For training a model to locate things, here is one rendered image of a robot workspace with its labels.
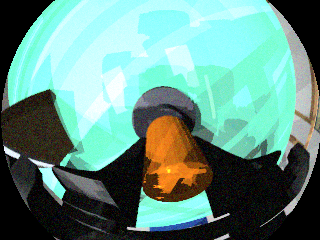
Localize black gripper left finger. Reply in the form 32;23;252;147
52;137;145;228

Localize orange knob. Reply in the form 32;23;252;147
141;116;213;203

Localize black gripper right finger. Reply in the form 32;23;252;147
193;136;281;219

